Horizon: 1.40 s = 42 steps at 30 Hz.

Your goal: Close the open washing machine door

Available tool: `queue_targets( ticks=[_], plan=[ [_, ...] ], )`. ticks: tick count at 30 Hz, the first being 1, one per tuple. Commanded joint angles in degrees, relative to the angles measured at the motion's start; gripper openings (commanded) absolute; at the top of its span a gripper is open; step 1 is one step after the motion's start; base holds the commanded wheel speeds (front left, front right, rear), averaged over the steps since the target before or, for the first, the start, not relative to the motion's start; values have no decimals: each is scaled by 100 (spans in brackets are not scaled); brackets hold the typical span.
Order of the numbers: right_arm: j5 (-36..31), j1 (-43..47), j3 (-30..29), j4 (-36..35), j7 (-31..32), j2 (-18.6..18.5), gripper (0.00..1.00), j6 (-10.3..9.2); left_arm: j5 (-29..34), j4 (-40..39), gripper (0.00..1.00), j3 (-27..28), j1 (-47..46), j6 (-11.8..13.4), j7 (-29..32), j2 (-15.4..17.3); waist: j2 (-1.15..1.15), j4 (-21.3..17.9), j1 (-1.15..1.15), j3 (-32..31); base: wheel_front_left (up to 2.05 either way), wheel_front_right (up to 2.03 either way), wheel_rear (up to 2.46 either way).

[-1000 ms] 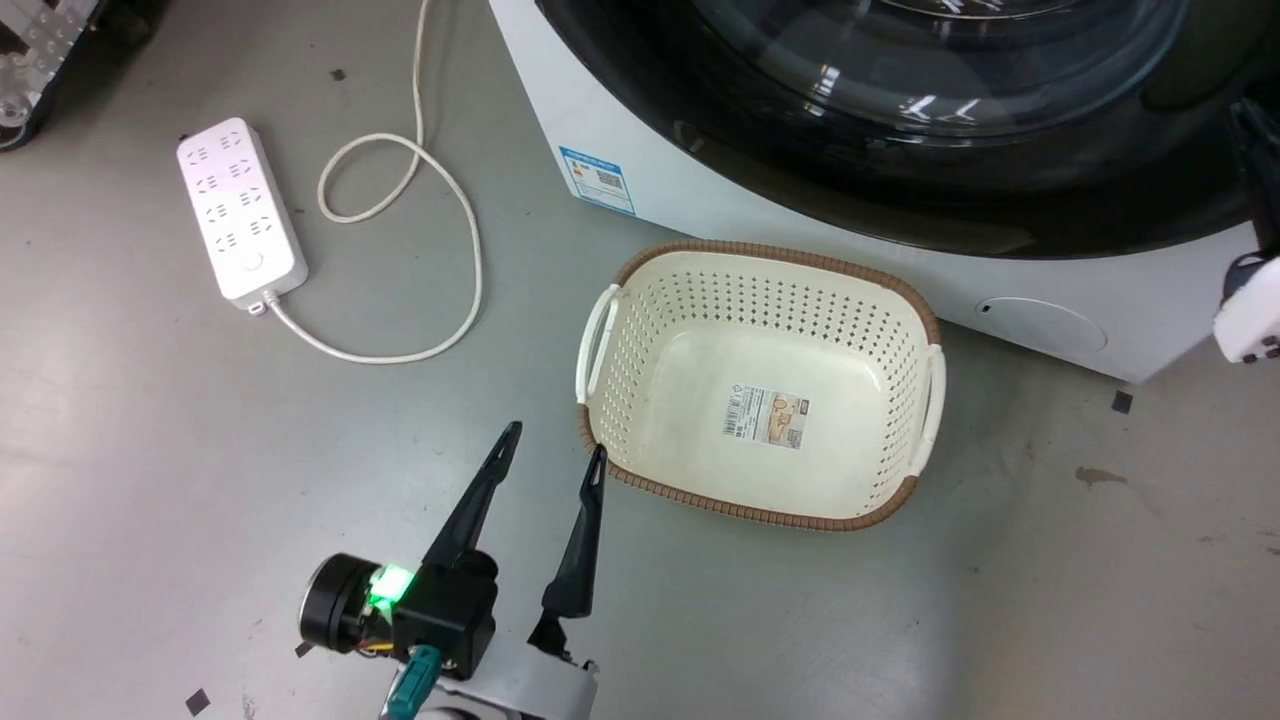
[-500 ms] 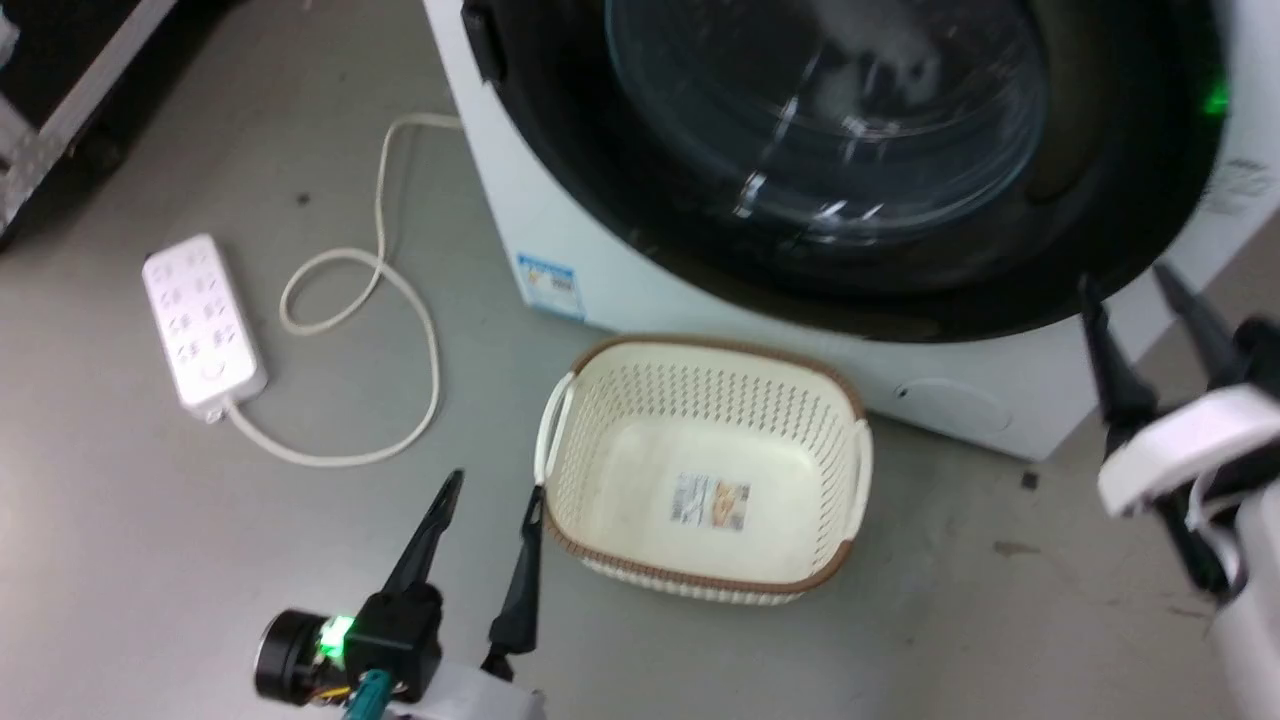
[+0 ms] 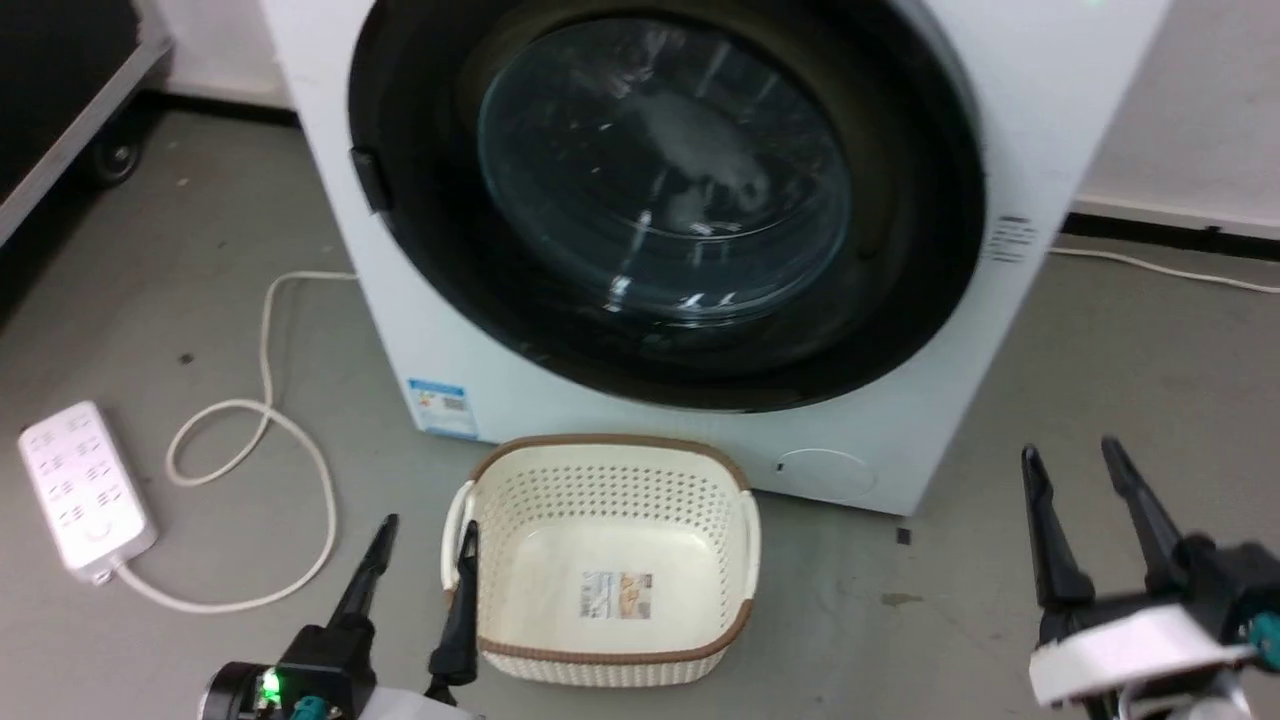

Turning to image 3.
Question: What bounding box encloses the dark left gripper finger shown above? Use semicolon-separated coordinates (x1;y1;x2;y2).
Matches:
329;514;400;634
429;521;482;690

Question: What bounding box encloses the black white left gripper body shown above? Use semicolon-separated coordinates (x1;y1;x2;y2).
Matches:
203;624;483;720

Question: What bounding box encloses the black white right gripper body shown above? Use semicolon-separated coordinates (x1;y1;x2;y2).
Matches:
1028;544;1280;720

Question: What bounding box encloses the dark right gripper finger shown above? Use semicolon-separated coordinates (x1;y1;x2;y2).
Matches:
1020;445;1097;614
1100;436;1217;594

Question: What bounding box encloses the white front-load washing machine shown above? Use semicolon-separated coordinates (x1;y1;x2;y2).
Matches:
258;0;1171;518

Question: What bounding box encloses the round black glass washer door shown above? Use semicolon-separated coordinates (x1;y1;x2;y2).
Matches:
347;0;988;413

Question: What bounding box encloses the paper label in basket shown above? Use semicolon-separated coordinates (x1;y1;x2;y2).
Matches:
579;569;654;622

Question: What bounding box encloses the cream perforated plastic laundry basket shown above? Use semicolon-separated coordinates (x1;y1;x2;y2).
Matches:
441;434;762;688

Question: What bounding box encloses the blue white energy label sticker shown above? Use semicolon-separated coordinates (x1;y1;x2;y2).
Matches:
406;377;480;442

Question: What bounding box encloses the round white filter cover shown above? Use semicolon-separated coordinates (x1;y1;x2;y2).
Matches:
777;446;880;503

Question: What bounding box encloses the white power strip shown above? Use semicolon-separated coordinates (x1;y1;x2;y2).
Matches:
17;401;159;585

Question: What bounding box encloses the black caster wheel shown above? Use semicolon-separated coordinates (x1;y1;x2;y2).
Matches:
90;122;143;187

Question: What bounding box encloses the black flight case metal edge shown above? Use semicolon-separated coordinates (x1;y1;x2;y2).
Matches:
0;0;174;247

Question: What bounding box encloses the thick white power strip cable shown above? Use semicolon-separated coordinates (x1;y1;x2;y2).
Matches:
112;270;359;614

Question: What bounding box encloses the thin white floor cable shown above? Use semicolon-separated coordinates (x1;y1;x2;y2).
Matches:
1047;245;1280;296

